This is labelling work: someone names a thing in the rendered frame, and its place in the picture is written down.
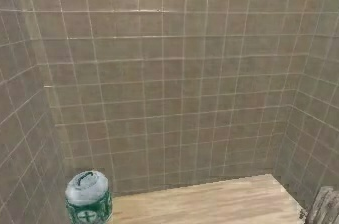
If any green white trash can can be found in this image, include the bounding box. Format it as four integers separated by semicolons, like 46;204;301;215
64;170;114;224

